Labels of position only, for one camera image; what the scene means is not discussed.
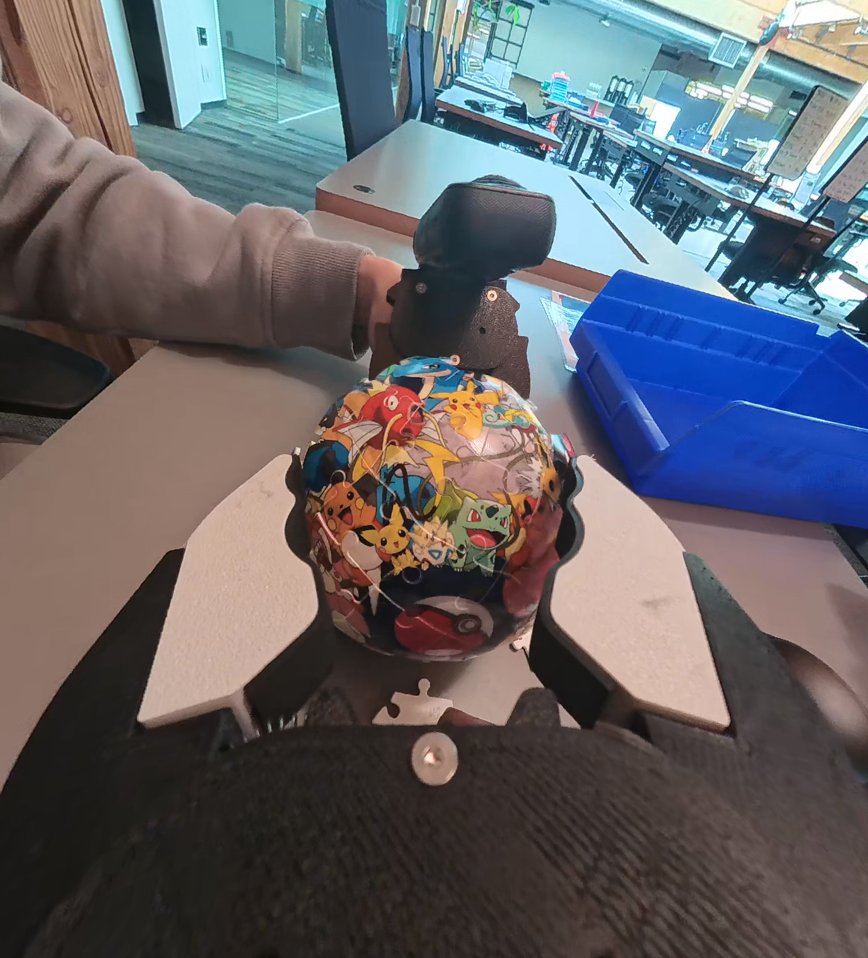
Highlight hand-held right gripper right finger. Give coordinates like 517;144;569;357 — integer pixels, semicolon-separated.
527;455;732;734

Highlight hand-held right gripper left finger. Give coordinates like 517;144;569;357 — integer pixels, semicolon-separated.
137;454;339;730

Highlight colourful puzzle ball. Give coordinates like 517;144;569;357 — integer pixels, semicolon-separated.
301;355;577;661

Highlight scattered loose puzzle pieces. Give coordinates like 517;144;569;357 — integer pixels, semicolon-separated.
373;678;455;725

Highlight black round ball stand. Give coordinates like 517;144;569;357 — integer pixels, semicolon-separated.
769;636;868;808

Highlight person's left hand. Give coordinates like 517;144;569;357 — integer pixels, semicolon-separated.
358;254;405;347

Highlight blue plastic bin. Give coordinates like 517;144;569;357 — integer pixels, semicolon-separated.
569;269;868;532

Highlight dark partition panel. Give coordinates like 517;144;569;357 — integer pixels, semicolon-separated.
325;0;399;162

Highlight row of background work desks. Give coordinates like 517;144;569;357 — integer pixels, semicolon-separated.
434;71;868;315

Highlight dark office chair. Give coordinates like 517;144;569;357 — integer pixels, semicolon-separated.
0;305;115;437

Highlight whiteboard on stand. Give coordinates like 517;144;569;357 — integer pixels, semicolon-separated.
765;84;852;182
822;114;868;205

